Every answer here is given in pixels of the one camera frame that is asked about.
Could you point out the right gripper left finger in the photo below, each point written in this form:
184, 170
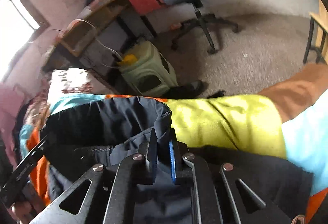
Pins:
137, 169

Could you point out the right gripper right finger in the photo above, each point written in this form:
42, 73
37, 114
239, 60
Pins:
192, 171

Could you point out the dark navy padded jacket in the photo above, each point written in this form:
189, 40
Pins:
107, 124

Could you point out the person's left hand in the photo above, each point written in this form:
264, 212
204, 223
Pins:
22, 210

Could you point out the black shoe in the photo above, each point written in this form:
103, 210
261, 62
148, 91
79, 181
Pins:
187, 91

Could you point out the pink hanging cloth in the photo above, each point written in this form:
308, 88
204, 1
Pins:
11, 101

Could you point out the green plastic stool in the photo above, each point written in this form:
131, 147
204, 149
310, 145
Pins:
146, 70

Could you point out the floral pillow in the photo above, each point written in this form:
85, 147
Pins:
58, 83

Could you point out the multicolour striped blanket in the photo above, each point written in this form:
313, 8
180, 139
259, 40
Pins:
230, 121

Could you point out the wooden desk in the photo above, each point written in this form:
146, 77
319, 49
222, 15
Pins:
97, 38

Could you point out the wooden chair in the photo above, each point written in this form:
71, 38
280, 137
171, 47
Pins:
317, 39

